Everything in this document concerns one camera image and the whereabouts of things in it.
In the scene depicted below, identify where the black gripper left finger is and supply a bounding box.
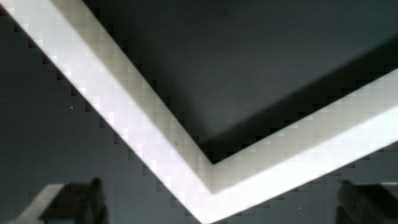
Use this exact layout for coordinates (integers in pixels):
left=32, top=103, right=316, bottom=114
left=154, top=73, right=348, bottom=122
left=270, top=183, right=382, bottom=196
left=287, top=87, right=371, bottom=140
left=16, top=178, right=108, bottom=224

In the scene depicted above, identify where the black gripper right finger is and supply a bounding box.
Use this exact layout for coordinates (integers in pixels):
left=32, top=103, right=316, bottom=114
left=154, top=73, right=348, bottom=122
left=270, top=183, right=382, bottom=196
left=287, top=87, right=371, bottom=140
left=335, top=180, right=398, bottom=224

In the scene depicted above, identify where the white drawer cabinet box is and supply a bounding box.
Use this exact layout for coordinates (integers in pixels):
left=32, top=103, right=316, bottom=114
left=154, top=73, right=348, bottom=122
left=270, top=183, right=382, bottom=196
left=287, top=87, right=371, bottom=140
left=0, top=0, right=398, bottom=224

